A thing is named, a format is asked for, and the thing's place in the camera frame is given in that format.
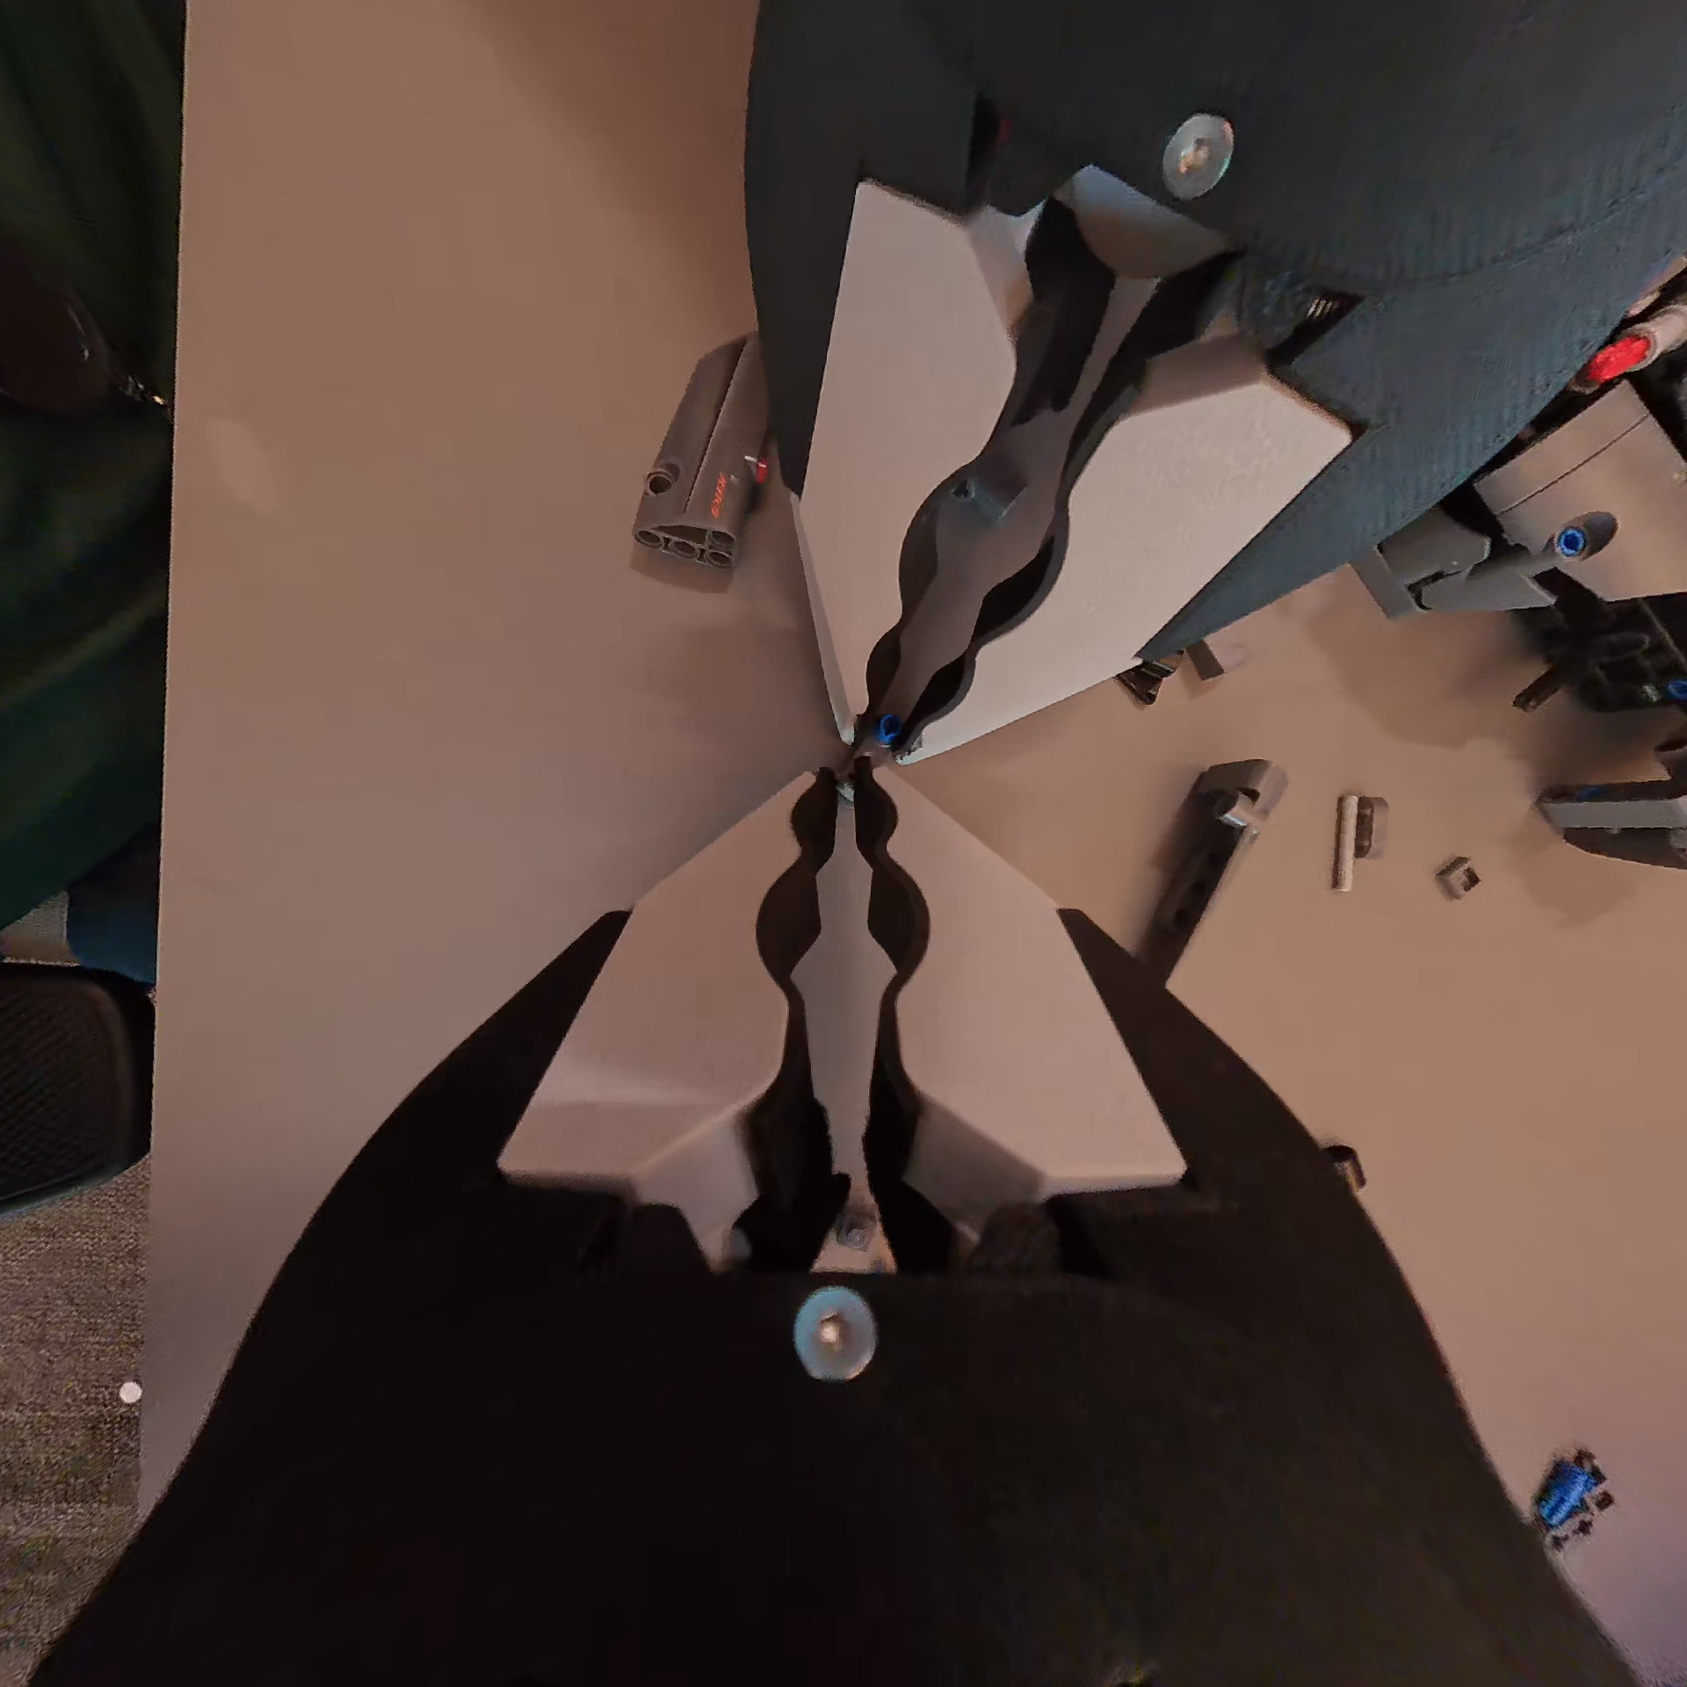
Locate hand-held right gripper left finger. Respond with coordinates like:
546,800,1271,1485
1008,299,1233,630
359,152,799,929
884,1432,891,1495
499,767,851,1273

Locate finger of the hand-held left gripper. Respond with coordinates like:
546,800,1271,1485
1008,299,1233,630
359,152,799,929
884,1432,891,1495
788,183,1122,753
864,165,1367,769

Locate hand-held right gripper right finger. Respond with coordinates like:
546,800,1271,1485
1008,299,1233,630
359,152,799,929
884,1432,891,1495
850,766,1186,1273

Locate dark grey lego wedge panel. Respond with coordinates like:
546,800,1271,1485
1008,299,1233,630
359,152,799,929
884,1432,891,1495
630,336,782,571

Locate lego car model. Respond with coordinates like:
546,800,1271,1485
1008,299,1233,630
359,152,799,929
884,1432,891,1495
1349,252,1687,871

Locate long dark grey lego beam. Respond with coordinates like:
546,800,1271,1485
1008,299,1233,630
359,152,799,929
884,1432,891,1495
1144,760,1290,987

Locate white lego bar piece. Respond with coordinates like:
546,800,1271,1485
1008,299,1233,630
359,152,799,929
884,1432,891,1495
1327,791,1391,894

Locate scattered small lego pieces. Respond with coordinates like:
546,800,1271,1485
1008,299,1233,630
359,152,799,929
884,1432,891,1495
1324,1145,1616,1546

